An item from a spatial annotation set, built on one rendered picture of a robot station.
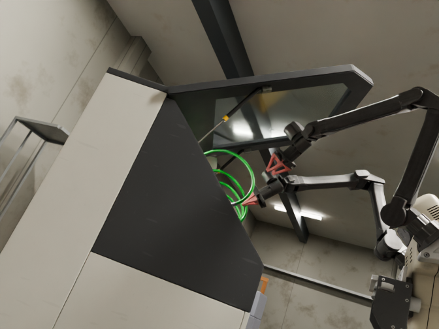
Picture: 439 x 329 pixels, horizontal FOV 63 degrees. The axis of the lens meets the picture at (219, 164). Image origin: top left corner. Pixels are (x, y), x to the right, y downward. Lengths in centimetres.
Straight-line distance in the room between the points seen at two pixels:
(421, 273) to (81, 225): 116
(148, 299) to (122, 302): 8
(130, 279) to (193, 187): 38
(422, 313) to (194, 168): 90
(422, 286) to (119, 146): 117
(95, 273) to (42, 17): 352
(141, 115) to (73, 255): 58
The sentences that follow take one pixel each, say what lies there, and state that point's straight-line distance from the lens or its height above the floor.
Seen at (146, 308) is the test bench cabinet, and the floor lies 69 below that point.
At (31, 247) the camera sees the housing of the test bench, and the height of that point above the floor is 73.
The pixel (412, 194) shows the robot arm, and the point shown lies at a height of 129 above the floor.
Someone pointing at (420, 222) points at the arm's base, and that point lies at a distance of 127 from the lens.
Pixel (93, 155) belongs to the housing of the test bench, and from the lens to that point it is 143.
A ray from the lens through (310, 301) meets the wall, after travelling 1078.
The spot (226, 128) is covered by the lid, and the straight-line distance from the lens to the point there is 186.
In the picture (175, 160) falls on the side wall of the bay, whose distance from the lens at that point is 137.
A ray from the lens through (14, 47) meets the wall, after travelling 426.
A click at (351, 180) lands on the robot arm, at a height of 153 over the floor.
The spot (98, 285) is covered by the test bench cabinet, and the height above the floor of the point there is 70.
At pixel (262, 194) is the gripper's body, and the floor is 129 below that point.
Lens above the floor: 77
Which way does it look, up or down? 21 degrees up
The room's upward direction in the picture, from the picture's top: 21 degrees clockwise
